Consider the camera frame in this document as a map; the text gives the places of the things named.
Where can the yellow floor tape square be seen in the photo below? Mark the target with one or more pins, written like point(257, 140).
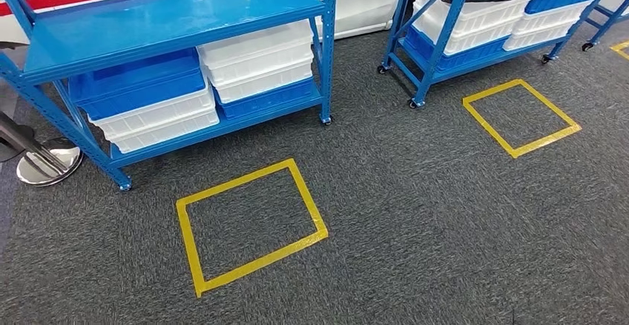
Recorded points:
point(263, 261)

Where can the blue metal shelf rack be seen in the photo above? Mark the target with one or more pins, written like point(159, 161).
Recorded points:
point(444, 37)
point(607, 20)
point(147, 28)

